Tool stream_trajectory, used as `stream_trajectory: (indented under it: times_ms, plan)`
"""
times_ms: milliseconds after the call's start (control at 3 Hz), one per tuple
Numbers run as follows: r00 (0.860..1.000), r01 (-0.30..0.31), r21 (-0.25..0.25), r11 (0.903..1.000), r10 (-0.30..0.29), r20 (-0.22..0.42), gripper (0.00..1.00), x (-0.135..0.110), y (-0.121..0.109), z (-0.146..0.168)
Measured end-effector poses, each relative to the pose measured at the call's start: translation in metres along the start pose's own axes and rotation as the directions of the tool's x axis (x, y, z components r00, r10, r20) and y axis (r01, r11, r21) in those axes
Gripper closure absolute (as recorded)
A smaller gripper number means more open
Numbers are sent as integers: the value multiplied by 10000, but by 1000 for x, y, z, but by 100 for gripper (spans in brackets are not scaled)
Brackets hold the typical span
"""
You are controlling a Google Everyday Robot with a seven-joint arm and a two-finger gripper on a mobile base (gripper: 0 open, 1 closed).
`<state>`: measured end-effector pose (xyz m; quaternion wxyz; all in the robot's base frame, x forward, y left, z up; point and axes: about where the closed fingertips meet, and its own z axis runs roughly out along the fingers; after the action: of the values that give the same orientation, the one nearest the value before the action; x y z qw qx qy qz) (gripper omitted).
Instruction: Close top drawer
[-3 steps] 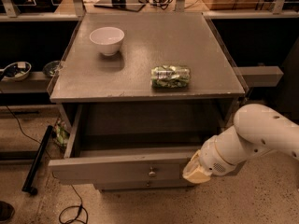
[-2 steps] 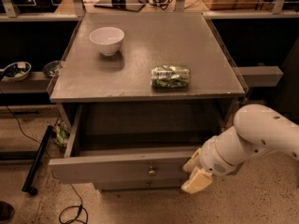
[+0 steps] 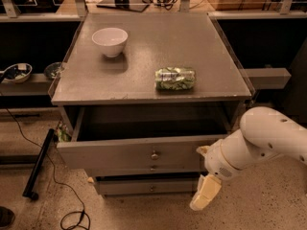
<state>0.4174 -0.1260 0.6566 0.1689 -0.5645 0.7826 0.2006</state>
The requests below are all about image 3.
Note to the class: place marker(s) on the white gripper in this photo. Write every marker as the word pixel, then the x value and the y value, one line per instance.
pixel 217 161

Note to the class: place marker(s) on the grey top drawer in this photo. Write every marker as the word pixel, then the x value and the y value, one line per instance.
pixel 139 135

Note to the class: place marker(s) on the grey drawer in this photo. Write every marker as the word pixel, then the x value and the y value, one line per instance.
pixel 139 135
pixel 147 186
pixel 151 169

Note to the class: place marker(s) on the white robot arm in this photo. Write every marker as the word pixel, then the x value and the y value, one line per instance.
pixel 263 134

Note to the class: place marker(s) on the grey bottom drawer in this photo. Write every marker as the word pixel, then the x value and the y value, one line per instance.
pixel 147 186

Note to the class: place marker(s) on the grey drawer cabinet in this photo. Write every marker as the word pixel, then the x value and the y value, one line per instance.
pixel 156 40

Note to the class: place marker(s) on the grey middle drawer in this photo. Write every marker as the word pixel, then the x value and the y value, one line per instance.
pixel 151 169

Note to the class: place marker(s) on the green snack bag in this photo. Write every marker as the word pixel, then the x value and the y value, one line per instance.
pixel 175 78

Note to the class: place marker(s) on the green bag beside cabinet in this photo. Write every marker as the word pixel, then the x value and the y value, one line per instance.
pixel 62 132

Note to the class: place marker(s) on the white ceramic bowl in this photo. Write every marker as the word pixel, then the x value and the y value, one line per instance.
pixel 110 41

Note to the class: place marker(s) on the black bar on floor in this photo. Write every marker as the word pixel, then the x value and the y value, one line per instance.
pixel 29 189

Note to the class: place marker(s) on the dark green small bowl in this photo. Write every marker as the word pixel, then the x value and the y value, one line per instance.
pixel 52 70

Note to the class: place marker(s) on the grey low shelf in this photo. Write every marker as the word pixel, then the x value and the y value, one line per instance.
pixel 35 85

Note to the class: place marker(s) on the black monitor stand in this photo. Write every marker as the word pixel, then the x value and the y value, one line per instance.
pixel 124 5

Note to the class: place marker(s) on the dark shoe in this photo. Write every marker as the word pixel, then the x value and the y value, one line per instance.
pixel 6 217

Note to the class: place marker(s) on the white dish on shelf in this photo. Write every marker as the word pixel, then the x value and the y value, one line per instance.
pixel 16 73

